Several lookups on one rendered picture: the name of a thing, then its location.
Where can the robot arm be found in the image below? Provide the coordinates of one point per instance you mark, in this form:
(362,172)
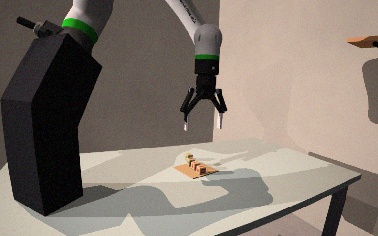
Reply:
(87,19)

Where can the tan square mat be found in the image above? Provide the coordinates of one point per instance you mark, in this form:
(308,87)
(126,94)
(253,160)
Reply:
(187,170)

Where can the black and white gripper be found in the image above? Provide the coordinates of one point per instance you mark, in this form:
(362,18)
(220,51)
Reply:
(205,89)

